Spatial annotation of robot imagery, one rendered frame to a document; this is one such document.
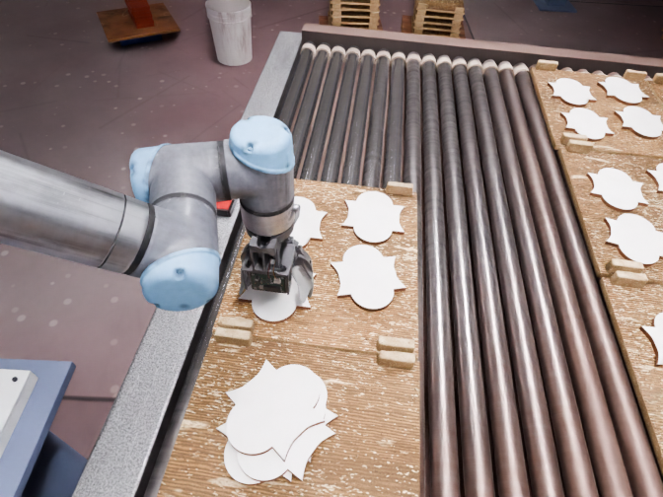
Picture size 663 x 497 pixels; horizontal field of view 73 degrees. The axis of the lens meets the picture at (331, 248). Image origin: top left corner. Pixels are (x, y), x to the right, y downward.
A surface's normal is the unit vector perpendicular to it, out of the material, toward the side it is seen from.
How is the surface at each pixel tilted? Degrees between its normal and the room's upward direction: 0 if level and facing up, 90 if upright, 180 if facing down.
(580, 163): 0
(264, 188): 90
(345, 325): 0
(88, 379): 0
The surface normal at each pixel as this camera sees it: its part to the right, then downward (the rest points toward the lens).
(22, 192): 0.64, -0.07
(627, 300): 0.04, -0.65
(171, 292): 0.19, 0.76
